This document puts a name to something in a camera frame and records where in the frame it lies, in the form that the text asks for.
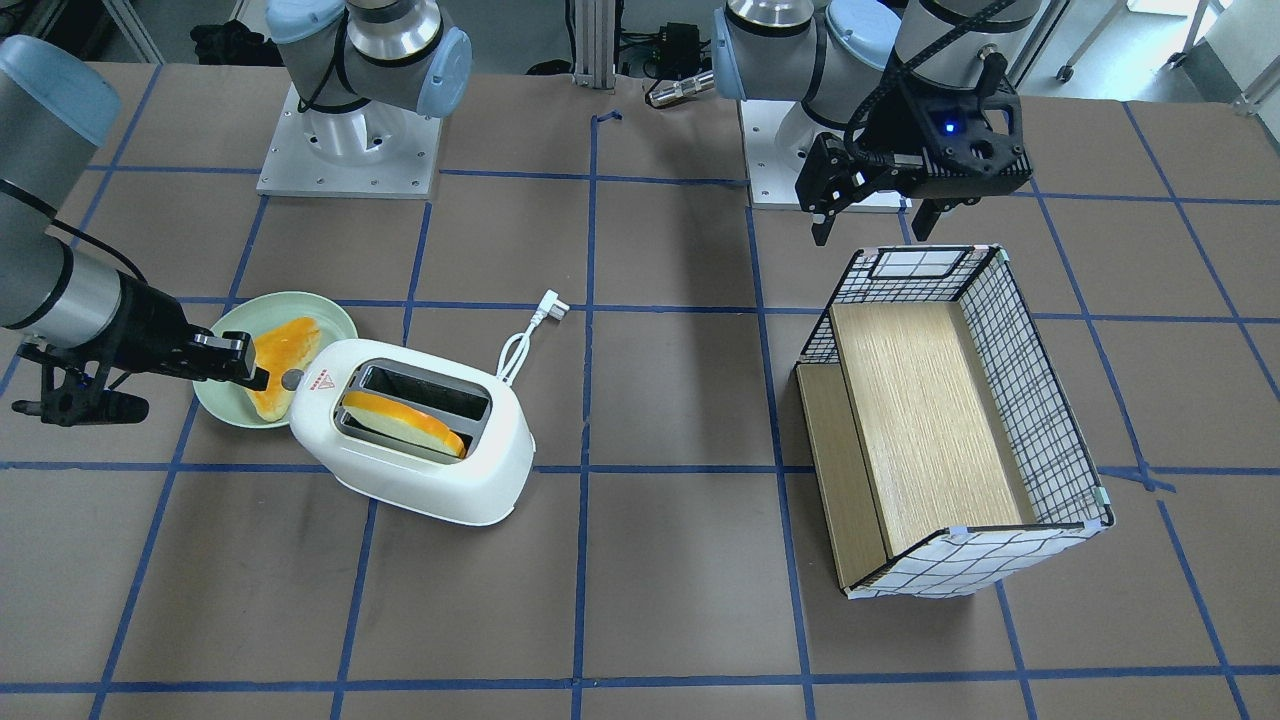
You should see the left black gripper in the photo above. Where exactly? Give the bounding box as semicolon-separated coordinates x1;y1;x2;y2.
796;76;979;247

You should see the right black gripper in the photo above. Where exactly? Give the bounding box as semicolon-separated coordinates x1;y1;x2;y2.
12;278;270;427

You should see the white toaster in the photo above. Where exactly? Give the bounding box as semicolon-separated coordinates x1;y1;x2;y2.
288;340;535;527

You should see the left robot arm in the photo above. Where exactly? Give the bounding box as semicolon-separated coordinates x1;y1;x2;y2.
712;1;1039;246

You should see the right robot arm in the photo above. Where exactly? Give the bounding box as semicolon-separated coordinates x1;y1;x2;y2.
3;1;474;427

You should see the bread slice in toaster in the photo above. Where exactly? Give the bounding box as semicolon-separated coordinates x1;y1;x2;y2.
340;391;466;459

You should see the green plate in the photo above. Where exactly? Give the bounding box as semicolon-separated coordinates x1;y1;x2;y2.
195;291;357;428

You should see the bread slice on plate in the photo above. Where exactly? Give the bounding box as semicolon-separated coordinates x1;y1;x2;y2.
243;316;321;421

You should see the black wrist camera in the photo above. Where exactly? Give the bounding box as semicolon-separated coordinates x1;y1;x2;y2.
923;46;1034;199

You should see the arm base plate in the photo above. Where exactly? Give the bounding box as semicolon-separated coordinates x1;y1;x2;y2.
256;87;443;200
739;100;931;211

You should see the wire basket with wood shelf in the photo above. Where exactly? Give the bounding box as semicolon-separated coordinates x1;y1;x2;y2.
795;245;1115;600

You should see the aluminium frame post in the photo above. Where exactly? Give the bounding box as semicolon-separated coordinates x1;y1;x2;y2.
564;1;620;94

